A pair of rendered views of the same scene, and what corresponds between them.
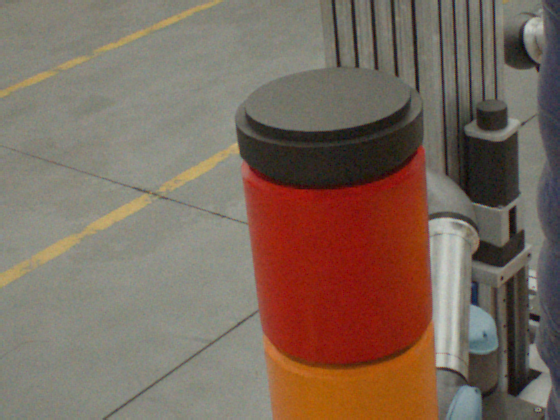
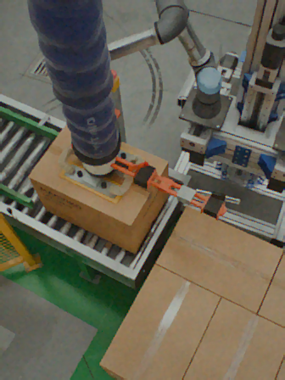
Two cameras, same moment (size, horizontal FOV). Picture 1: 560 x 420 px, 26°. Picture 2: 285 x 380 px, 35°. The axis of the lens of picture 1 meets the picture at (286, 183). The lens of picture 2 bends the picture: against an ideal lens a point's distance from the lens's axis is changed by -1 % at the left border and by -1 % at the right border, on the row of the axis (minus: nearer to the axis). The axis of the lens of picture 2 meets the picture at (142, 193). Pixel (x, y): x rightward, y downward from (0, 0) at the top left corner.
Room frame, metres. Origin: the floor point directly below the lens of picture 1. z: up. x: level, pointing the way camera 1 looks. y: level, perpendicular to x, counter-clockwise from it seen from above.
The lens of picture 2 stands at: (1.10, -1.61, 2.95)
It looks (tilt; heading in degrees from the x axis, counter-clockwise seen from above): 62 degrees down; 75
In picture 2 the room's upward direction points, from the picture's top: 5 degrees counter-clockwise
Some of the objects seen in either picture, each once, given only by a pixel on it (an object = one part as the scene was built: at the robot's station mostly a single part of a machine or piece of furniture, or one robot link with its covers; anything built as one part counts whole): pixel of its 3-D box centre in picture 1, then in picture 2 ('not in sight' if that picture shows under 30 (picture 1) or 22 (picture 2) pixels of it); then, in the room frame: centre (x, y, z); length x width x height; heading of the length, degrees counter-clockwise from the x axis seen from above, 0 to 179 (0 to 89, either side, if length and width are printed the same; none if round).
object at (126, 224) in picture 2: not in sight; (103, 187); (1.20, -0.40, 0.75); 0.60 x 0.40 x 0.40; 133
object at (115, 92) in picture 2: not in sight; (119, 131); (1.43, 0.10, 0.50); 0.07 x 0.07 x 1.00; 42
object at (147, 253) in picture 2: not in sight; (162, 226); (1.45, -0.66, 0.58); 0.70 x 0.03 x 0.06; 42
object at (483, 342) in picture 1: (461, 345); (209, 84); (1.83, -0.28, 1.20); 0.13 x 0.12 x 0.14; 78
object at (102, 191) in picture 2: not in sight; (92, 181); (1.15, -0.47, 0.97); 0.34 x 0.10 x 0.05; 132
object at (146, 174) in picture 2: not in sight; (144, 176); (1.39, -0.59, 1.08); 0.10 x 0.08 x 0.06; 42
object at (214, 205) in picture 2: not in sight; (212, 208); (1.62, -0.85, 1.08); 0.08 x 0.07 x 0.05; 132
